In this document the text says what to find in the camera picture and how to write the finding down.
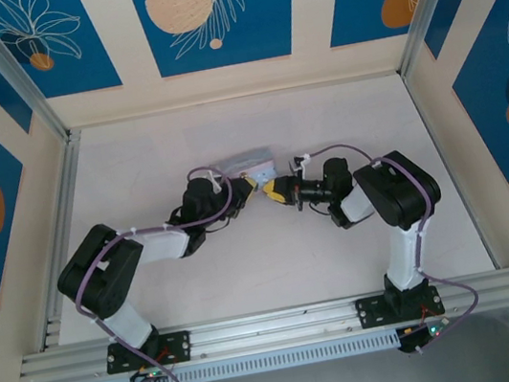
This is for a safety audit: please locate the blue cartoon tin box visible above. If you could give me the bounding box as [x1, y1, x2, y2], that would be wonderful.
[208, 145, 279, 196]

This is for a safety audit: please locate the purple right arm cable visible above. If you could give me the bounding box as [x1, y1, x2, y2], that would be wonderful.
[299, 125, 487, 370]

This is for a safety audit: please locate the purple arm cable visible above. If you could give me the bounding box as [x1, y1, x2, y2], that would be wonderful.
[299, 125, 487, 370]
[57, 162, 265, 382]

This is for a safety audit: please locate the thin black left gripper cable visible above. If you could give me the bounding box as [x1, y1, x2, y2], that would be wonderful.
[199, 217, 233, 236]

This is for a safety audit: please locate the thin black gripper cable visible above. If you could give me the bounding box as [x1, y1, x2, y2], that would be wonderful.
[308, 198, 338, 220]
[199, 217, 233, 236]

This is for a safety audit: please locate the thin black right gripper cable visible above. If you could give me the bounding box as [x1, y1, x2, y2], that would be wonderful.
[308, 198, 338, 220]

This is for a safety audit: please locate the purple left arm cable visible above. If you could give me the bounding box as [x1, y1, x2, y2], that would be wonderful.
[57, 162, 265, 382]

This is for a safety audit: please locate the aluminium table side rail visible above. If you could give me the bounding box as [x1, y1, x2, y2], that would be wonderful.
[9, 128, 115, 352]
[403, 64, 503, 281]

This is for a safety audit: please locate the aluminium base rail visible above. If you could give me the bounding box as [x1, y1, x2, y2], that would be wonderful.
[10, 267, 509, 382]

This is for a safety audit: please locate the grey slotted cable duct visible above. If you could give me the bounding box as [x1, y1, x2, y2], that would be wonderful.
[61, 328, 402, 382]

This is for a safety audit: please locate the aluminium frame post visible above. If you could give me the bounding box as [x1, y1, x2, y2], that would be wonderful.
[0, 0, 72, 151]
[387, 0, 498, 79]

